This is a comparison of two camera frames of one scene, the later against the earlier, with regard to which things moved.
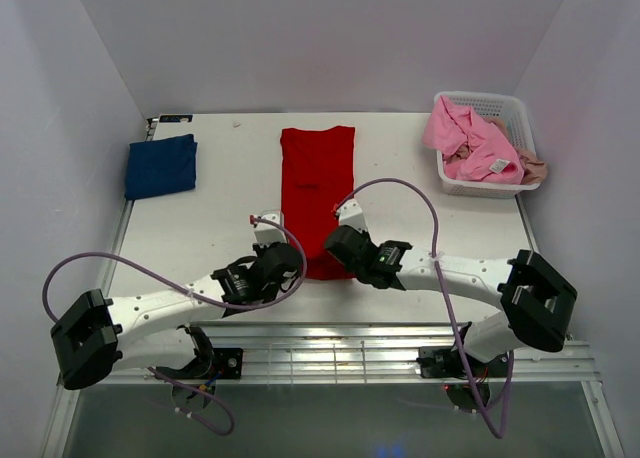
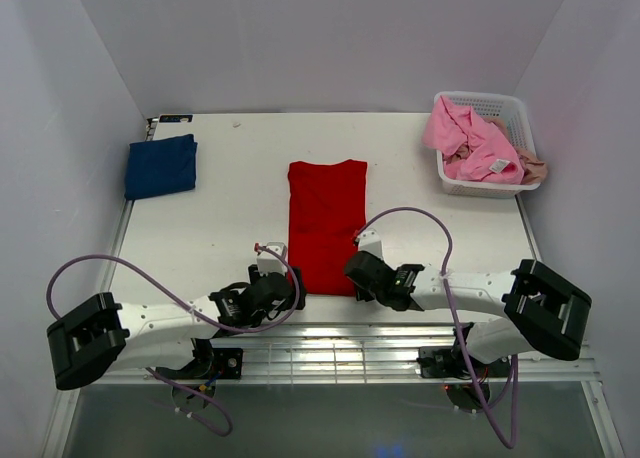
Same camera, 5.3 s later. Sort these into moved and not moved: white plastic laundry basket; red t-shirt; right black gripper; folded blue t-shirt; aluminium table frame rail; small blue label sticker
Moved: red t-shirt; right black gripper
Not moved: small blue label sticker; aluminium table frame rail; white plastic laundry basket; folded blue t-shirt
